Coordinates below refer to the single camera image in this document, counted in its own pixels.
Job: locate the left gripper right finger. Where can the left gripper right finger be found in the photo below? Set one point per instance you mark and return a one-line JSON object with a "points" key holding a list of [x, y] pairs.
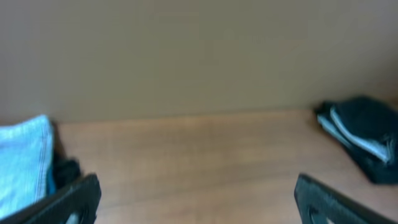
{"points": [[319, 203]]}

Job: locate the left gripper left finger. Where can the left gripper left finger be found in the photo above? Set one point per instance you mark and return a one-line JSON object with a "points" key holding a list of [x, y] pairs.
{"points": [[81, 197]]}

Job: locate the black shorts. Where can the black shorts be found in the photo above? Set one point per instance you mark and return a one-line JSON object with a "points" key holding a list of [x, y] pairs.
{"points": [[367, 130]]}

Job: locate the dark blue shirt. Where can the dark blue shirt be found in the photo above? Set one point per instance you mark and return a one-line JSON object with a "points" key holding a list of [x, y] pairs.
{"points": [[51, 187]]}

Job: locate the small black garment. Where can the small black garment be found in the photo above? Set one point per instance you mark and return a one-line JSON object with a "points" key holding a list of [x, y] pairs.
{"points": [[64, 170]]}

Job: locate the light blue denim shorts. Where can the light blue denim shorts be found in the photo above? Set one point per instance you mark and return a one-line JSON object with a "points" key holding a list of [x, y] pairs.
{"points": [[26, 156]]}

